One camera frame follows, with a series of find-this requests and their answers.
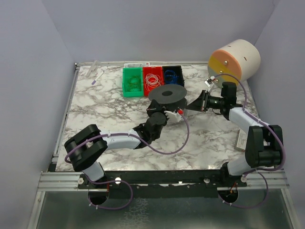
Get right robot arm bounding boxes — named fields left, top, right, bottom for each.
left=186, top=82, right=284, bottom=176

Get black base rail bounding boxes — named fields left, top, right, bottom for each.
left=78, top=169, right=246, bottom=199

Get green plastic bin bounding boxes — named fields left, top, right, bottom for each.
left=122, top=68, right=143, bottom=98

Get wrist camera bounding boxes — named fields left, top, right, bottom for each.
left=164, top=109, right=184, bottom=123
left=204, top=76, right=215, bottom=92

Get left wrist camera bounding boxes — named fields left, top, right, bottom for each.
left=164, top=109, right=184, bottom=123

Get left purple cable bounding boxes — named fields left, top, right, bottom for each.
left=64, top=112, right=191, bottom=210

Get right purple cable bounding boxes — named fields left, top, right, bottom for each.
left=211, top=73, right=286, bottom=208

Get black spool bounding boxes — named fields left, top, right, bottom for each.
left=148, top=84, right=188, bottom=112

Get white label card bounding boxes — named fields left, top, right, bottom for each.
left=123, top=62, right=150, bottom=68

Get white cable coils in bin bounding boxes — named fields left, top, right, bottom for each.
left=144, top=73, right=164, bottom=91

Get blue cable coils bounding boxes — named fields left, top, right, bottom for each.
left=164, top=69, right=179, bottom=85

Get purple capped marker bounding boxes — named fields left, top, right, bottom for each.
left=91, top=72, right=104, bottom=85

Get green cable coils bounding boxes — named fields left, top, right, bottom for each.
left=126, top=75, right=141, bottom=93

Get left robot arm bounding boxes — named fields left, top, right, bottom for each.
left=64, top=100, right=167, bottom=182

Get large cylinder drum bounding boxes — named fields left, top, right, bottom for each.
left=208, top=39, right=261, bottom=87

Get red plastic bin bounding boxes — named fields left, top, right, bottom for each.
left=142, top=66, right=164, bottom=97

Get small white box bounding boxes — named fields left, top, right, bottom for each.
left=234, top=130, right=247, bottom=152

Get black plastic bin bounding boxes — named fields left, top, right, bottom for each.
left=162, top=65, right=184, bottom=87

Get purple cable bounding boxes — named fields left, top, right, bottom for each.
left=64, top=112, right=191, bottom=210
left=211, top=73, right=286, bottom=208

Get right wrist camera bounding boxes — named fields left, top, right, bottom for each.
left=204, top=76, right=215, bottom=92

